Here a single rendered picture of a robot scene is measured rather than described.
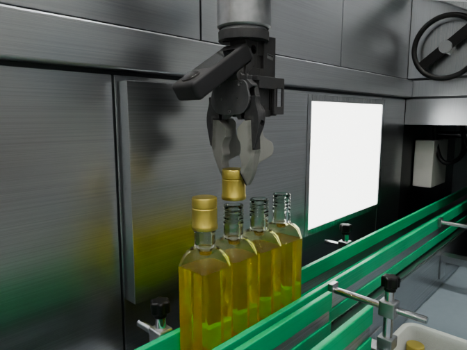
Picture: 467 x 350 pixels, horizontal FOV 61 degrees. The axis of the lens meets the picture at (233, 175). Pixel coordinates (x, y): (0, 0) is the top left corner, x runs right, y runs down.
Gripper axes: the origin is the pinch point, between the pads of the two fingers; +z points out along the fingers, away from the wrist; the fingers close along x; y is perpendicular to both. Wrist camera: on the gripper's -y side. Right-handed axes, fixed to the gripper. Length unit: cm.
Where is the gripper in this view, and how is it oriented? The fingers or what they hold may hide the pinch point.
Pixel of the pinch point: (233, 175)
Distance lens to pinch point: 56.6
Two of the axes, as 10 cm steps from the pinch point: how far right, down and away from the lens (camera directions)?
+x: -7.3, -1.0, 6.7
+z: 0.0, 9.9, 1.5
